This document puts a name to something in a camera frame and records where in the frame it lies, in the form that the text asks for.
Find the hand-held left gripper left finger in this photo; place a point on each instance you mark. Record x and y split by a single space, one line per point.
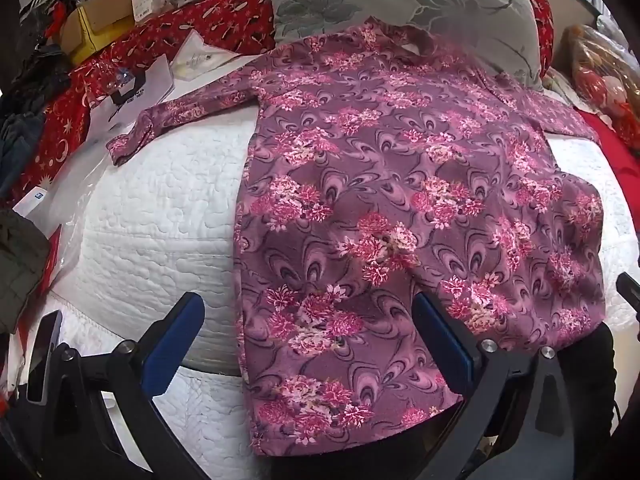
170 347

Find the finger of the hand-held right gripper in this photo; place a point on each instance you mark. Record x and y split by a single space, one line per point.
631 291

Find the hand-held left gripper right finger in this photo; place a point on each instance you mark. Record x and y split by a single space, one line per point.
442 345

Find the purple floral shirt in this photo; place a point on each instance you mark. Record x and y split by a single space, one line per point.
390 185

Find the person's dark clothing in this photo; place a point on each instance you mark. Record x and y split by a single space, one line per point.
590 385

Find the black smartphone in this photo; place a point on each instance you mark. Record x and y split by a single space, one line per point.
42 355

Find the white quilted mattress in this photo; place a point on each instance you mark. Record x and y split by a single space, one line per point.
150 210

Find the plain red cloth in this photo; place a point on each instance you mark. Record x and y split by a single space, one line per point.
612 137

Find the olive green cloth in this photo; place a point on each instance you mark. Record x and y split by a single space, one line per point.
20 265

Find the clear plastic packaging bag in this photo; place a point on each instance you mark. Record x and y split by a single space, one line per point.
70 200
205 57

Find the plastic-wrapped stuffed toy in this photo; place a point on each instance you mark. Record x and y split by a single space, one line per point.
607 77

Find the crumpled beige cloth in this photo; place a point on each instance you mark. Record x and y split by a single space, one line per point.
560 87

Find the dark blue jeans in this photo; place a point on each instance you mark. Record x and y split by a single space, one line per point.
22 125

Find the white paper with black print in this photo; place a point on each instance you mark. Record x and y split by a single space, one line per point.
150 80

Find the yellow cardboard box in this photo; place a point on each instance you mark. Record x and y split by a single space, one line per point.
100 22

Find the red printed blanket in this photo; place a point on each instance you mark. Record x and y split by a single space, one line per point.
210 15

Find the pink and white package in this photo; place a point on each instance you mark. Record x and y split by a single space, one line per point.
142 0

